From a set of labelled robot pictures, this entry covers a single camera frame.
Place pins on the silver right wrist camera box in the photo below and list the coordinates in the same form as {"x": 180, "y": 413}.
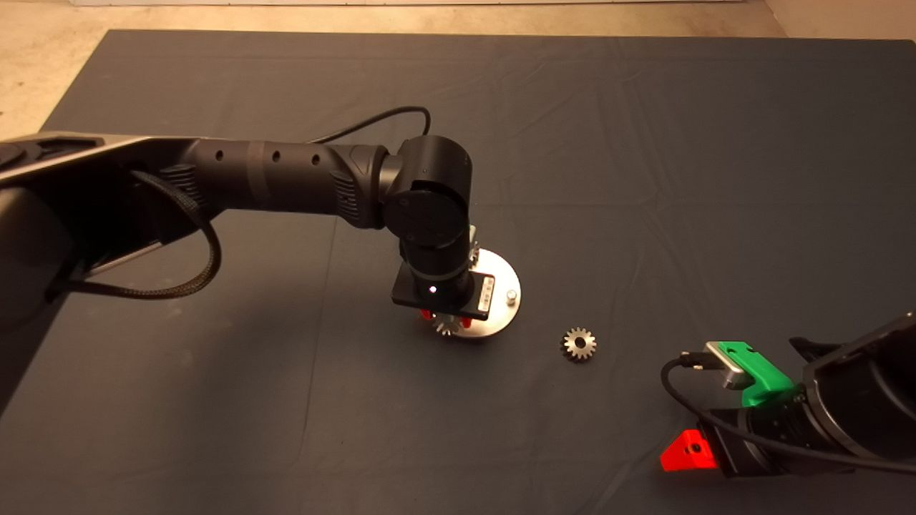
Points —
{"x": 730, "y": 366}

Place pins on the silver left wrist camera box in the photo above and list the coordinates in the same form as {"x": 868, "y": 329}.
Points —
{"x": 472, "y": 233}

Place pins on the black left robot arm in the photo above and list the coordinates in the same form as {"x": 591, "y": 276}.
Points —
{"x": 286, "y": 175}

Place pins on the dark grey table cloth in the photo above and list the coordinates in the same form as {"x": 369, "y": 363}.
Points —
{"x": 644, "y": 143}

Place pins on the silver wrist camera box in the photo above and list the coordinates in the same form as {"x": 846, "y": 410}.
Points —
{"x": 730, "y": 366}
{"x": 472, "y": 233}

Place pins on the green right camera mount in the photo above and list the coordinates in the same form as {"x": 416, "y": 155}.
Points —
{"x": 766, "y": 383}

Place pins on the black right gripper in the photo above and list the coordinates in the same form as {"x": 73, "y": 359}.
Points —
{"x": 733, "y": 447}

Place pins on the round metal carrier plate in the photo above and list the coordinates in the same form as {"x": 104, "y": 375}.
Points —
{"x": 501, "y": 318}

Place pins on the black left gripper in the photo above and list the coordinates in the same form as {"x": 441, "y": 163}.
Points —
{"x": 485, "y": 295}

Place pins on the small steel planetary gear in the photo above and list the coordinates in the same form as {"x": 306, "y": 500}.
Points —
{"x": 588, "y": 349}
{"x": 475, "y": 256}
{"x": 445, "y": 327}

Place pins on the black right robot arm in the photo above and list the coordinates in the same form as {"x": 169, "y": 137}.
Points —
{"x": 873, "y": 393}

